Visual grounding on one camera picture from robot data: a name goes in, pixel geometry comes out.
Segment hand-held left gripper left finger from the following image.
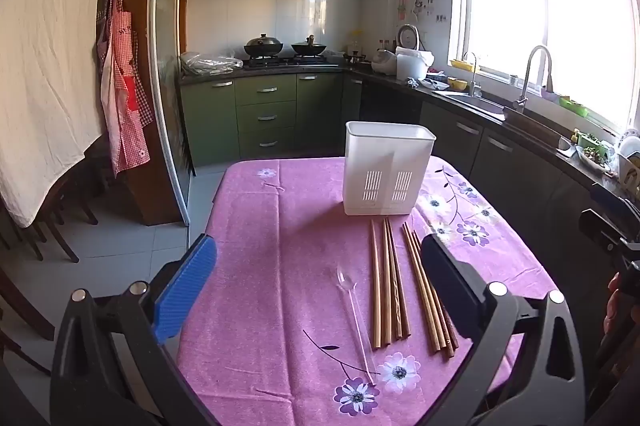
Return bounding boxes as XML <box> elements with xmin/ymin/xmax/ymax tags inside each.
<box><xmin>49</xmin><ymin>233</ymin><xmax>219</xmax><ymax>426</ymax></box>

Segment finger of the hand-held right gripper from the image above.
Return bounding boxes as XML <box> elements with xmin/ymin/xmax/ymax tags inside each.
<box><xmin>590</xmin><ymin>182</ymin><xmax>640</xmax><ymax>221</ymax></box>
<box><xmin>579</xmin><ymin>208</ymin><xmax>640</xmax><ymax>258</ymax></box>

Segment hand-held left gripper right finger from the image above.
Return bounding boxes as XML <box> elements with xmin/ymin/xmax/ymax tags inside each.
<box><xmin>420</xmin><ymin>233</ymin><xmax>588</xmax><ymax>426</ymax></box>

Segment clear plastic spoon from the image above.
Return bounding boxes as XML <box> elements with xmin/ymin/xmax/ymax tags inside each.
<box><xmin>336</xmin><ymin>265</ymin><xmax>376</xmax><ymax>385</ymax></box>

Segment white plastic utensil holder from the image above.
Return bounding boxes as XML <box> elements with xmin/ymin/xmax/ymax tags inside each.
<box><xmin>342</xmin><ymin>121</ymin><xmax>437</xmax><ymax>217</ymax></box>

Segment person's right hand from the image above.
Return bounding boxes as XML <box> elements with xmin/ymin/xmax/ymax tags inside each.
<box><xmin>602</xmin><ymin>271</ymin><xmax>632</xmax><ymax>336</ymax></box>

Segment stack of white dishes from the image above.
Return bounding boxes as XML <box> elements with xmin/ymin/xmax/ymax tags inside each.
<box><xmin>617</xmin><ymin>128</ymin><xmax>640</xmax><ymax>188</ymax></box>

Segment plate of food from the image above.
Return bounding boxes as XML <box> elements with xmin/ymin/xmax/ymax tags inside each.
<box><xmin>574</xmin><ymin>144</ymin><xmax>613</xmax><ymax>170</ymax></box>

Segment green container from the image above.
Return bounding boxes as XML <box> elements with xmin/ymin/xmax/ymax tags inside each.
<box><xmin>558</xmin><ymin>95</ymin><xmax>590</xmax><ymax>118</ymax></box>

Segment pink floral tablecloth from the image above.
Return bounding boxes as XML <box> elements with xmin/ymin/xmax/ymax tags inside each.
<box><xmin>175</xmin><ymin>156</ymin><xmax>561</xmax><ymax>426</ymax></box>

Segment dark wooden chair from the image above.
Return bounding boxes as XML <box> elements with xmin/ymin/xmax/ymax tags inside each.
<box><xmin>0</xmin><ymin>266</ymin><xmax>57</xmax><ymax>378</ymax></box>
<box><xmin>20</xmin><ymin>146</ymin><xmax>101</xmax><ymax>264</ymax></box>

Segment tall steel faucet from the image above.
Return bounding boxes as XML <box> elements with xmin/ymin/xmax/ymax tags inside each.
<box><xmin>514</xmin><ymin>45</ymin><xmax>555</xmax><ymax>113</ymax></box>

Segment steel sink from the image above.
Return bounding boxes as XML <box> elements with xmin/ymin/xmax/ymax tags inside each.
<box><xmin>442</xmin><ymin>90</ymin><xmax>507</xmax><ymax>115</ymax></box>

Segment small steel faucet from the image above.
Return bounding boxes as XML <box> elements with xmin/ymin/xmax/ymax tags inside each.
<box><xmin>462</xmin><ymin>51</ymin><xmax>484</xmax><ymax>97</ymax></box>

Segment green lower cabinets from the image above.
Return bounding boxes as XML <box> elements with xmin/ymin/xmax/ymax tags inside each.
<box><xmin>178</xmin><ymin>72</ymin><xmax>364</xmax><ymax>168</ymax></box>

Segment window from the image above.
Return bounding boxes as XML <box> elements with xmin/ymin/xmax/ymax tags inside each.
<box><xmin>449</xmin><ymin>0</ymin><xmax>640</xmax><ymax>134</ymax></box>

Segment sliding glass door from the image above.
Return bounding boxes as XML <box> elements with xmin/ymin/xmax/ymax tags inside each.
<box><xmin>149</xmin><ymin>0</ymin><xmax>195</xmax><ymax>227</ymax></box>

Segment red checkered apron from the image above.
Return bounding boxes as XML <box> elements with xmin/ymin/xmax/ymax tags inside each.
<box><xmin>96</xmin><ymin>0</ymin><xmax>155</xmax><ymax>178</ymax></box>

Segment white plastic container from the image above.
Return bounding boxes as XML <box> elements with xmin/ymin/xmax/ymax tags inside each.
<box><xmin>395</xmin><ymin>46</ymin><xmax>435</xmax><ymax>82</ymax></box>

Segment clear plastic bag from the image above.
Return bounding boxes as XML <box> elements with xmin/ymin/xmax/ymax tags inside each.
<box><xmin>180</xmin><ymin>49</ymin><xmax>245</xmax><ymax>76</ymax></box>

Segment white rice cooker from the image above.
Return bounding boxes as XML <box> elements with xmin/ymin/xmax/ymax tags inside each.
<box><xmin>371</xmin><ymin>24</ymin><xmax>421</xmax><ymax>76</ymax></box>

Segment gas stove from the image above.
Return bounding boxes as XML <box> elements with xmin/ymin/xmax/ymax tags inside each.
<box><xmin>242</xmin><ymin>54</ymin><xmax>342</xmax><ymax>68</ymax></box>

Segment white cloth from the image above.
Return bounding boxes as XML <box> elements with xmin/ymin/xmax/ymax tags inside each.
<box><xmin>0</xmin><ymin>0</ymin><xmax>122</xmax><ymax>230</ymax></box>

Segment black wok with lid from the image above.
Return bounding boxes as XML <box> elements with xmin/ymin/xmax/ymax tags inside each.
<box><xmin>243</xmin><ymin>33</ymin><xmax>284</xmax><ymax>58</ymax></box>

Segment black wok with handle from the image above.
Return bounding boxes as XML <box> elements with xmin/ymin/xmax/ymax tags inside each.
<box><xmin>290</xmin><ymin>34</ymin><xmax>330</xmax><ymax>57</ymax></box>

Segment wall hooks with utensils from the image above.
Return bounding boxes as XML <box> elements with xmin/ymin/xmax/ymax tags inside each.
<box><xmin>397</xmin><ymin>0</ymin><xmax>437</xmax><ymax>21</ymax></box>

